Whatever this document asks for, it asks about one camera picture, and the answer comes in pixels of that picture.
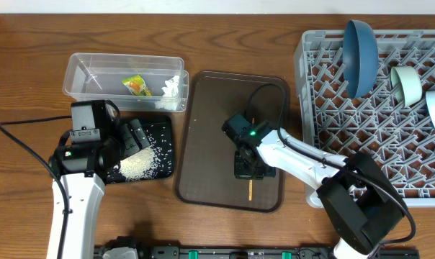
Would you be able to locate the wooden chopstick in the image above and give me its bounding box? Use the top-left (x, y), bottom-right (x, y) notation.
top-left (248, 118), bottom-right (255, 201)

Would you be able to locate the pile of rice grains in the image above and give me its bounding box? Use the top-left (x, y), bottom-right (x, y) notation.
top-left (116, 122), bottom-right (174, 183)

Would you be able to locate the yellow green snack wrapper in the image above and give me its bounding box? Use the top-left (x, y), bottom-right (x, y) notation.
top-left (122, 75), bottom-right (152, 96)

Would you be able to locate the white tissue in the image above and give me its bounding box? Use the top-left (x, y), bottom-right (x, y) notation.
top-left (155, 76), bottom-right (179, 111)

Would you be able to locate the dark blue plate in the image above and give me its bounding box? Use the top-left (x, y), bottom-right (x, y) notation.
top-left (342, 19), bottom-right (379, 99)

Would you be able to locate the mint green bowl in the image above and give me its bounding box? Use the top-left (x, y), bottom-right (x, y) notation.
top-left (390, 66), bottom-right (423, 108)

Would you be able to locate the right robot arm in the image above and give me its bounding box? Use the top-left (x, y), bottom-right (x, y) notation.
top-left (222, 114), bottom-right (409, 258)

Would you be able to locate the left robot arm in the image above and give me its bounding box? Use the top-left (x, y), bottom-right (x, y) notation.
top-left (47, 100), bottom-right (150, 258)

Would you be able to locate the grey dishwasher rack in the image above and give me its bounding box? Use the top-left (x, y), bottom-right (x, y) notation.
top-left (294, 29), bottom-right (435, 207)

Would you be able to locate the black plastic tray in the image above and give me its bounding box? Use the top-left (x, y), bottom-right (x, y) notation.
top-left (71, 114), bottom-right (175, 188)

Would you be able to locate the brown plastic serving tray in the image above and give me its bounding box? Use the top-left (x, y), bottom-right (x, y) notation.
top-left (174, 71), bottom-right (289, 213)

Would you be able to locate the clear plastic bin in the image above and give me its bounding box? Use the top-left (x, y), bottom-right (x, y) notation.
top-left (63, 53), bottom-right (189, 112)

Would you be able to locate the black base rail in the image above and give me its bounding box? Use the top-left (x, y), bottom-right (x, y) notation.
top-left (93, 235), bottom-right (421, 259)

